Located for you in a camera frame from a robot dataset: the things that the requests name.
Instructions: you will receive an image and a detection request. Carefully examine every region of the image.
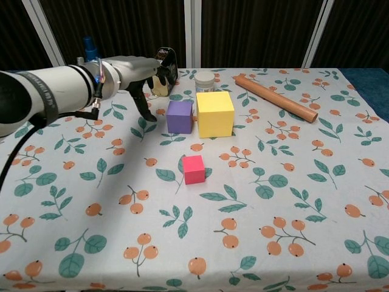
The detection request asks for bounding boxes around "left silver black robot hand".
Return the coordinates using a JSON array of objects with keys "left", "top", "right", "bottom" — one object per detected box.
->
[{"left": 103, "top": 55, "right": 180, "bottom": 122}]

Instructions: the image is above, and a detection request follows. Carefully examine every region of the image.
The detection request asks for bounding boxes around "purple foam cube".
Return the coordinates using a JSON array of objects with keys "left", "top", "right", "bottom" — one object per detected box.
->
[{"left": 165, "top": 100, "right": 194, "bottom": 134}]

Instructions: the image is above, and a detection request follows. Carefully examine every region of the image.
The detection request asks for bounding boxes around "pink foam cube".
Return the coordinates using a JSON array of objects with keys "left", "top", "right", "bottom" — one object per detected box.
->
[{"left": 182, "top": 155, "right": 207, "bottom": 186}]

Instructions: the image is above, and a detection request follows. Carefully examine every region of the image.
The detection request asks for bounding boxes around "dark pleated partition panel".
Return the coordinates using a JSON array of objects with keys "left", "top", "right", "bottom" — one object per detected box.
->
[
  {"left": 0, "top": 0, "right": 66, "bottom": 72},
  {"left": 22, "top": 0, "right": 195, "bottom": 69},
  {"left": 184, "top": 0, "right": 328, "bottom": 69},
  {"left": 300, "top": 0, "right": 389, "bottom": 69}
]

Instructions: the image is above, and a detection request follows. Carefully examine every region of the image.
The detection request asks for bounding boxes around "blue spray bottle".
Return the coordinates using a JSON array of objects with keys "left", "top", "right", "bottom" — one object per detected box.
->
[{"left": 83, "top": 36, "right": 100, "bottom": 63}]

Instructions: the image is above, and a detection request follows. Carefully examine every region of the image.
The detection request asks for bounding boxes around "white round jar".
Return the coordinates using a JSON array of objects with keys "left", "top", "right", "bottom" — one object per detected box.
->
[{"left": 194, "top": 72, "right": 216, "bottom": 94}]

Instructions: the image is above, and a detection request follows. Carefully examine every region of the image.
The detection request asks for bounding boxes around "yellow foam cube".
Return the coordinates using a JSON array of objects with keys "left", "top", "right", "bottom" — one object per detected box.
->
[{"left": 196, "top": 91, "right": 235, "bottom": 139}]

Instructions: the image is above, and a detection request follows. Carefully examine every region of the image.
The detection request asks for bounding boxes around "fruit and leaf print tablecloth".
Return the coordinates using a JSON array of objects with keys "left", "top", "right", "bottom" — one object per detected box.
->
[{"left": 0, "top": 68, "right": 389, "bottom": 292}]

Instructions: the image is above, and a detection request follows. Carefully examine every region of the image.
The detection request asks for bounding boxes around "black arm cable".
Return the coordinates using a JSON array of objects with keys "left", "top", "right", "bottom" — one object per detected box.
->
[{"left": 0, "top": 108, "right": 101, "bottom": 191}]

